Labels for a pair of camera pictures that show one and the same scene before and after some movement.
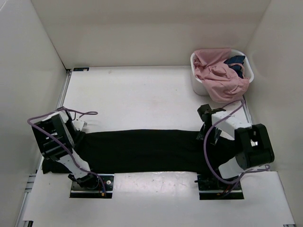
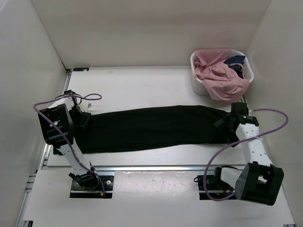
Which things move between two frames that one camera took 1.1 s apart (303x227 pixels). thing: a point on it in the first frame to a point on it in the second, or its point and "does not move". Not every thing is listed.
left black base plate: [97, 192] does not move
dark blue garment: [236, 59] does not move
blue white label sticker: [81, 69] does not move
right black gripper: [214, 140] to [231, 138]
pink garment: [224, 82] does not move
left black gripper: [78, 141] to [84, 123]
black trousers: [148, 150] to [125, 128]
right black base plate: [210, 187] does not move
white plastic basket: [198, 86] does not move
